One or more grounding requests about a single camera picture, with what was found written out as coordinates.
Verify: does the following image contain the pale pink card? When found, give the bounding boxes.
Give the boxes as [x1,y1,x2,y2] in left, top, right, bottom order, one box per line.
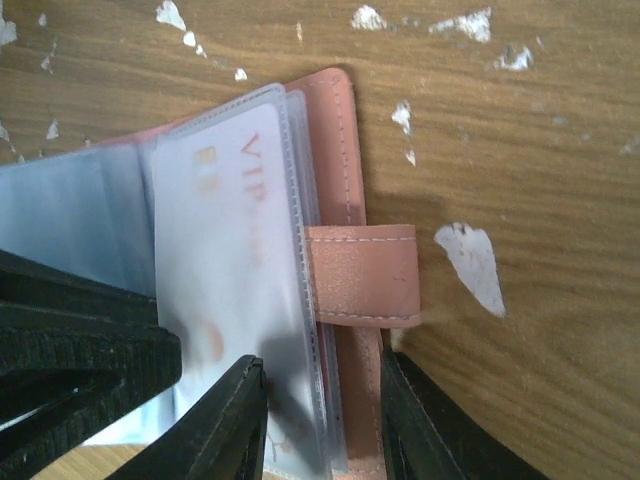
[152,95,330,479]

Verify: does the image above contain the white debris pile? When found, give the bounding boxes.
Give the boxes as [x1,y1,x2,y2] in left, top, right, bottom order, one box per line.
[434,222,506,318]

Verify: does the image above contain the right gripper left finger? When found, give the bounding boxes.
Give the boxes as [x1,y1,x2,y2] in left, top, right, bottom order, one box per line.
[109,355,268,479]

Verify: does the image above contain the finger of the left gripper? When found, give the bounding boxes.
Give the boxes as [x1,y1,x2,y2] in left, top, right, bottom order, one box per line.
[1,251,165,340]
[1,327,181,479]

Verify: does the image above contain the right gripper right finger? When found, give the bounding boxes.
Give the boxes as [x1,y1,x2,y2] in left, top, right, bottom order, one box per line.
[381,348,545,480]

